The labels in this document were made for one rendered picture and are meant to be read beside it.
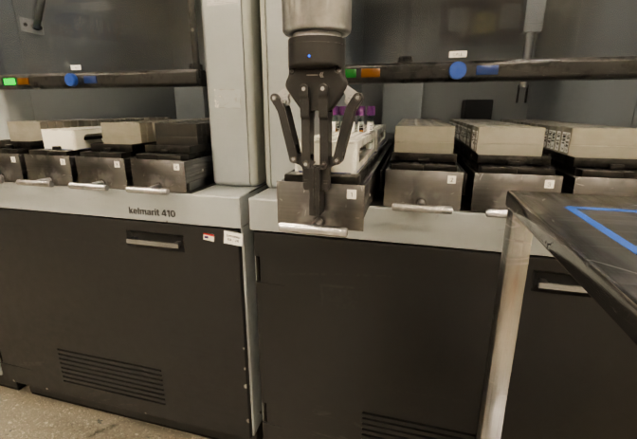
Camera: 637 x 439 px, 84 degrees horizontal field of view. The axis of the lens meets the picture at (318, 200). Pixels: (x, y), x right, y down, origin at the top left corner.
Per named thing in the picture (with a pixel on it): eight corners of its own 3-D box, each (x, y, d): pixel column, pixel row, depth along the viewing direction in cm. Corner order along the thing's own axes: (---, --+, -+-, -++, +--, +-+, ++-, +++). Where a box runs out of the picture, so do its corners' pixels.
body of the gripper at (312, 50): (354, 41, 49) (352, 111, 51) (295, 44, 51) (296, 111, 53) (343, 29, 42) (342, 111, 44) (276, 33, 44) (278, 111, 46)
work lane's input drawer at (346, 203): (349, 163, 120) (350, 136, 118) (391, 164, 117) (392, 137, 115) (265, 234, 52) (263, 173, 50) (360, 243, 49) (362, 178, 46)
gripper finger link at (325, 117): (323, 85, 50) (333, 85, 49) (324, 165, 52) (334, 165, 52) (316, 83, 46) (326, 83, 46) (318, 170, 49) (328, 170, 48)
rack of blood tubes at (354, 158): (333, 155, 85) (333, 130, 84) (374, 157, 83) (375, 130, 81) (294, 179, 57) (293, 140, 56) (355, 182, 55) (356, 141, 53)
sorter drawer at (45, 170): (191, 152, 152) (189, 130, 149) (220, 153, 148) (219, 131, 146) (9, 187, 83) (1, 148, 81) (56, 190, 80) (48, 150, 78)
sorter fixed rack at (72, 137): (132, 143, 117) (129, 123, 115) (158, 144, 114) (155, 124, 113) (44, 154, 89) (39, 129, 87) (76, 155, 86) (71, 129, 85)
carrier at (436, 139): (452, 156, 71) (455, 126, 69) (453, 158, 69) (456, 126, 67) (392, 155, 73) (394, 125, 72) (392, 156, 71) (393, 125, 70)
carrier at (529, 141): (538, 159, 67) (543, 127, 65) (542, 161, 65) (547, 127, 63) (472, 157, 70) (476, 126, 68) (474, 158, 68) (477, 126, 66)
